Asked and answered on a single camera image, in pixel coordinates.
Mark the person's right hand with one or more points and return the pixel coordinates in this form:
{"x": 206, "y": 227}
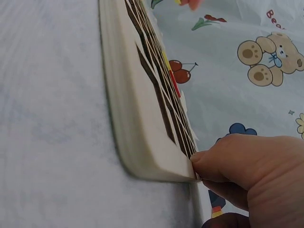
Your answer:
{"x": 268, "y": 180}

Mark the person's left hand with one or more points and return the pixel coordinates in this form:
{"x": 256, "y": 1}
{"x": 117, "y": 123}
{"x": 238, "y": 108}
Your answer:
{"x": 196, "y": 4}

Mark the red flat piece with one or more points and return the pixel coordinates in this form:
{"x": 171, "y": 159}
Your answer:
{"x": 175, "y": 83}

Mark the person's left fingers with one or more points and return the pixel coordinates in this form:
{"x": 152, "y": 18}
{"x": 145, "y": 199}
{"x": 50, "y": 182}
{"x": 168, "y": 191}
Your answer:
{"x": 196, "y": 4}

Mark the yellow flat piece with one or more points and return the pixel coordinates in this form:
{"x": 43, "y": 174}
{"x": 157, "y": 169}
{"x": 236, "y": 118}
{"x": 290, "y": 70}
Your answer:
{"x": 166, "y": 60}

